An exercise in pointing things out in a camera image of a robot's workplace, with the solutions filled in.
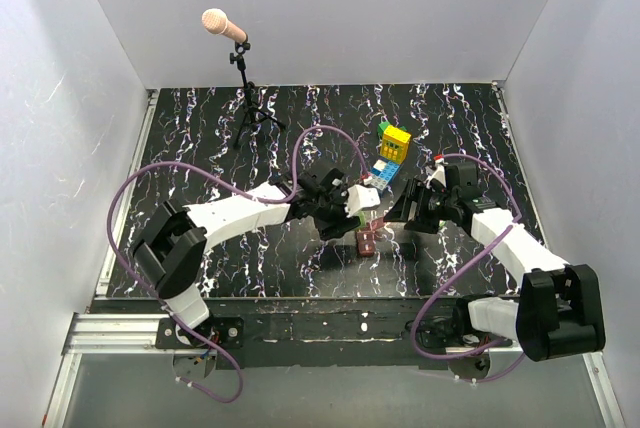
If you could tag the green toy brick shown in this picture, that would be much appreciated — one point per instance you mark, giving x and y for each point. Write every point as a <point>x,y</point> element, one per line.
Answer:
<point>381,128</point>

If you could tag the aluminium frame rail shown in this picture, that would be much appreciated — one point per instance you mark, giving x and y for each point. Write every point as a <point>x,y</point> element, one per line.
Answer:
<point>104,334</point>

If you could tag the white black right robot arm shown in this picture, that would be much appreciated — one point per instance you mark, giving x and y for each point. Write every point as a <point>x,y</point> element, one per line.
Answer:
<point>558,312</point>

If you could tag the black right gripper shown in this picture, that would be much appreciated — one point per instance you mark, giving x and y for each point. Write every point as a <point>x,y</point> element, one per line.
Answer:
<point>416,190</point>

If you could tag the yellow toy brick block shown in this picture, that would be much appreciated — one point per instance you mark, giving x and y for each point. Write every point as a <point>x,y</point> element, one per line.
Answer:
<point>395,144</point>

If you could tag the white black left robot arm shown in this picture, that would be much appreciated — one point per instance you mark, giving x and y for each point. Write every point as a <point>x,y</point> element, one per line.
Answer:
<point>173,243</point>

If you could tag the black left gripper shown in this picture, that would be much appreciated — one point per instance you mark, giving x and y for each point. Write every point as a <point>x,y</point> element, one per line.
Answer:
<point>342,223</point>

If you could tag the green lidded pill bottle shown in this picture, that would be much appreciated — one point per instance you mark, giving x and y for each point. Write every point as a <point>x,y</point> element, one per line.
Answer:
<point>356,222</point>

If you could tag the pink foam microphone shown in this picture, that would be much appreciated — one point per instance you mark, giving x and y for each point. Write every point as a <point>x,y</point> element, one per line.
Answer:
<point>215,21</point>

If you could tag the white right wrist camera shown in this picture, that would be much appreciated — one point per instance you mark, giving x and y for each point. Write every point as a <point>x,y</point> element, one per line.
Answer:
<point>436,180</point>

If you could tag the blue grey toy bricks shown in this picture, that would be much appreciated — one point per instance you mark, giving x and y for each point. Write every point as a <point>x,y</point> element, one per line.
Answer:
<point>381,175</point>

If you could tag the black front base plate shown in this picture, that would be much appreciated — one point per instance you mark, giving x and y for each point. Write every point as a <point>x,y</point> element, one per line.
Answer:
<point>318,332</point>

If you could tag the black microphone tripod stand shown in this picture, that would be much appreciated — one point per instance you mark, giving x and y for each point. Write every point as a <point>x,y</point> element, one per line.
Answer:
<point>253,115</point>

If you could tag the brown weekly pill organizer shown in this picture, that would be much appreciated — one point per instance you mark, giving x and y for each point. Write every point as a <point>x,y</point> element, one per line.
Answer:
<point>367,234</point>

